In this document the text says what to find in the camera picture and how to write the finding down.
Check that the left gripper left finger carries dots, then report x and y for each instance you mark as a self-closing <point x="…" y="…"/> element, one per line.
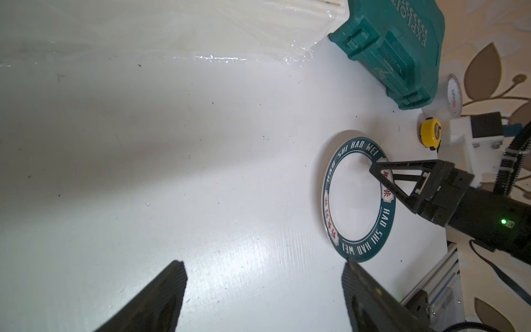
<point x="157" y="307"/>

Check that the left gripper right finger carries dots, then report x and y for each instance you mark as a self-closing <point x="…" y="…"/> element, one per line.
<point x="371" y="308"/>

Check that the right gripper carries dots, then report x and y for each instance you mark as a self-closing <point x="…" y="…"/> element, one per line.
<point x="438" y="186"/>

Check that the white plate green rim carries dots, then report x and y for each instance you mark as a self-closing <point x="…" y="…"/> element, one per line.
<point x="358" y="212"/>

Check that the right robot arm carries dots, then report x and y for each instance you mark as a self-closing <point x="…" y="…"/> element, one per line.
<point x="495" y="221"/>

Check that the yellow tape measure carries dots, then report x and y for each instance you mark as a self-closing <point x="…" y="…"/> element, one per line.
<point x="430" y="133"/>

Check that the clear tape roll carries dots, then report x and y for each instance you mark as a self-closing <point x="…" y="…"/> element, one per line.
<point x="454" y="96"/>

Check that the green tool case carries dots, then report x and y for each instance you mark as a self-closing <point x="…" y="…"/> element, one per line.
<point x="400" y="42"/>

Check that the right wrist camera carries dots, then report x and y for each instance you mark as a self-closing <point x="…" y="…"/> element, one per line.
<point x="474" y="144"/>

